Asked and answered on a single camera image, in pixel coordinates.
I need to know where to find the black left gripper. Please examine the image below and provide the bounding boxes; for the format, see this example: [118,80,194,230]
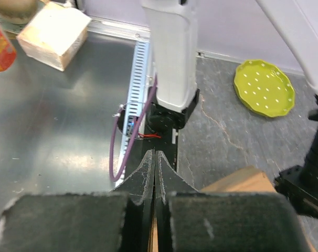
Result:
[274,165,318,218]

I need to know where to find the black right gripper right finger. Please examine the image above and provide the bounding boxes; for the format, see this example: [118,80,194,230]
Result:
[155,151,197,251]

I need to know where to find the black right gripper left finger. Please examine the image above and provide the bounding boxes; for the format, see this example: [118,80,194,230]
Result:
[110,150,155,251]

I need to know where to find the brown cardboard express box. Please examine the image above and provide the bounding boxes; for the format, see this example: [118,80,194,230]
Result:
[147,165,317,252]

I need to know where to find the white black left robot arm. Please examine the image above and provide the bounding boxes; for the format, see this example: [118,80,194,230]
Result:
[141,1,318,218]

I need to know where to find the green dotted plate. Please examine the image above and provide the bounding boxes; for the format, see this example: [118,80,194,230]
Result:
[234,59,295,118]

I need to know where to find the small wooden block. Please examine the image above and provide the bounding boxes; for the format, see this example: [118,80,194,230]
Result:
[16,2,91,71]

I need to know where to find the orange red spray can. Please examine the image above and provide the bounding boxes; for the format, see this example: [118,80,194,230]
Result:
[0,26,17,72]

